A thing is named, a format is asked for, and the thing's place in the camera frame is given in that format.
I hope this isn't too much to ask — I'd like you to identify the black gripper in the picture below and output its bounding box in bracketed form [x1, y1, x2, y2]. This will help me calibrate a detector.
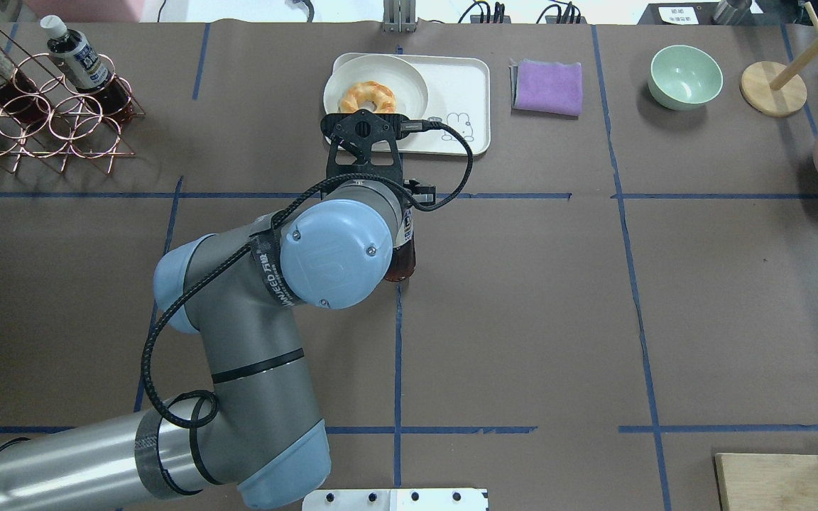
[320, 109, 436, 207]

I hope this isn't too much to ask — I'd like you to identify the tea bottle white cap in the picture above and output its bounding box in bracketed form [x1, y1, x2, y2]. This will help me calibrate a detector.
[383, 208, 416, 282]

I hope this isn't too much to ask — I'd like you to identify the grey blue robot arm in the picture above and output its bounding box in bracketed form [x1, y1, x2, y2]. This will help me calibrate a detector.
[0, 109, 445, 510]

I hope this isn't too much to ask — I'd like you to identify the glazed donut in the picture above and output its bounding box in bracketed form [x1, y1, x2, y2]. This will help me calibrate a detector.
[338, 81, 397, 114]

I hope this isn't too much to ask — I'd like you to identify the cream round plate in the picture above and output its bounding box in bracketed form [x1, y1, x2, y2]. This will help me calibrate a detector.
[322, 54, 428, 119]

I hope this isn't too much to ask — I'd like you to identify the purple folded cloth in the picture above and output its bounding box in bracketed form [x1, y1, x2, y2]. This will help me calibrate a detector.
[512, 60, 582, 117]

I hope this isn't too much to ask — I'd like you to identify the mint green bowl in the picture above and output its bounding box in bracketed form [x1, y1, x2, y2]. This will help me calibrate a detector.
[647, 45, 724, 111]

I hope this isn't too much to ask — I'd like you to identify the wooden cup stand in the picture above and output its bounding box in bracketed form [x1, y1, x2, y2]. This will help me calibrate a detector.
[740, 1, 818, 119]

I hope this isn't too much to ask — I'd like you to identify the wooden cutting board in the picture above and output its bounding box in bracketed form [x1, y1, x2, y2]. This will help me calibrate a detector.
[714, 453, 818, 510]

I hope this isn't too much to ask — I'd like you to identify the copper wire bottle rack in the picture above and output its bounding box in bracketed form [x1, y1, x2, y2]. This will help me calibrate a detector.
[0, 28, 146, 175]

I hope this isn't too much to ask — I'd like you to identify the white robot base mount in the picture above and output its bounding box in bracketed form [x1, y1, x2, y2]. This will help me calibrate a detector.
[301, 488, 490, 510]

